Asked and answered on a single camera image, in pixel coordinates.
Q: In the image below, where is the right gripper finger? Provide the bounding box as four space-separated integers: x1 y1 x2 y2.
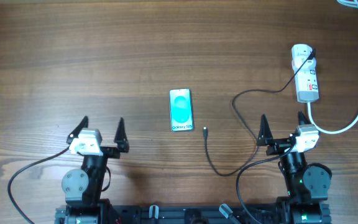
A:
257 114 273 146
298 111 311 125

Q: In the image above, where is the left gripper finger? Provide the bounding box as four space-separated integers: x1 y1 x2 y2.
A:
66 116 89 144
114 118 129 152

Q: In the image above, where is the smartphone with teal screen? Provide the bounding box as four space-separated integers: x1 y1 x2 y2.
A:
169 89 194 132

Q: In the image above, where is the black USB charging cable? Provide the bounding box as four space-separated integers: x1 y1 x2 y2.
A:
203 48 317 177

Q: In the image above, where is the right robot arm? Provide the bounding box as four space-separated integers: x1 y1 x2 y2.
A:
257 111 332 224

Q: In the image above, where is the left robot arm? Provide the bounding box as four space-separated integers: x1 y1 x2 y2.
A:
54 116 129 224

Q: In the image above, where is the white power strip socket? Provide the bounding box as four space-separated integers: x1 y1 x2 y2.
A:
291 44 319 103

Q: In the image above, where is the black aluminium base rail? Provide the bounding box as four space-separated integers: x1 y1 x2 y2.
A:
54 203 332 224

